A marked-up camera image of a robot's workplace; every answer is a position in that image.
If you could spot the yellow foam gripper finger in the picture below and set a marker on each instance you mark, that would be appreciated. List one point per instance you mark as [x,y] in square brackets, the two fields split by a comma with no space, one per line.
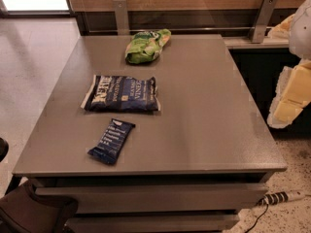
[293,94]
[281,30]

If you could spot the green rice chip bag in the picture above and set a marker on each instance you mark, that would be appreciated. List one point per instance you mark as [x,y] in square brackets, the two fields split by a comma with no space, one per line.
[146,46]

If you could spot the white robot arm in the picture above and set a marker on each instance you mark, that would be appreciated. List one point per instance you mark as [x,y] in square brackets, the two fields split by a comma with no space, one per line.
[300,33]

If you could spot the blue kettle chips bag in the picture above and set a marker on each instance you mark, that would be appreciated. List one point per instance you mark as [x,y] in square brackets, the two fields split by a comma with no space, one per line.
[121,94]

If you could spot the white power strip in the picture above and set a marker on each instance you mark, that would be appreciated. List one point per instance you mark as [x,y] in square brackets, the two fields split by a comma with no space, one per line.
[281,197]

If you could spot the dark blue snack bar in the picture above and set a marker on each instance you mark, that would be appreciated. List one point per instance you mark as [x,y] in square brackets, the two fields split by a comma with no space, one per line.
[111,142]

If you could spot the upper grey drawer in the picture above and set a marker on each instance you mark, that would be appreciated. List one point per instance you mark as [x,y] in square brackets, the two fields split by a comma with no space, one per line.
[161,198]

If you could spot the grey drawer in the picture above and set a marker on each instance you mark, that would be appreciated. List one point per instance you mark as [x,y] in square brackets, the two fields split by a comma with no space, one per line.
[153,224]
[161,198]

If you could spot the lower grey drawer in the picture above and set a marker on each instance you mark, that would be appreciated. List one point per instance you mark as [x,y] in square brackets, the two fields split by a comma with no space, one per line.
[153,224]

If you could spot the black round object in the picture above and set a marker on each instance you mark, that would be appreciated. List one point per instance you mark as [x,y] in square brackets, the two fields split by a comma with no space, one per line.
[4,147]

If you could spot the dark brown chair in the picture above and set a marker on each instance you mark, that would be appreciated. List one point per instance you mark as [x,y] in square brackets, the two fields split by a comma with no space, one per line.
[23,211]

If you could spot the right metal wall bracket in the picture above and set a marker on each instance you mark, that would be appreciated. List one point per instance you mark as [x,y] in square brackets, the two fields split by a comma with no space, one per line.
[257,32]

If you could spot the metal wall bracket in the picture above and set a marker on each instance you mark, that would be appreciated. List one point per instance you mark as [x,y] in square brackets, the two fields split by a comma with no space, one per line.
[121,16]
[257,32]

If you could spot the left metal wall bracket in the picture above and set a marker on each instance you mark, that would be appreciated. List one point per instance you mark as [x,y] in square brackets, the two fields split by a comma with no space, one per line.
[121,16]

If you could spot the horizontal metal rail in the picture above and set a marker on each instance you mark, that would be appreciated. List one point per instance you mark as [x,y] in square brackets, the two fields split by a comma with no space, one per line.
[178,30]

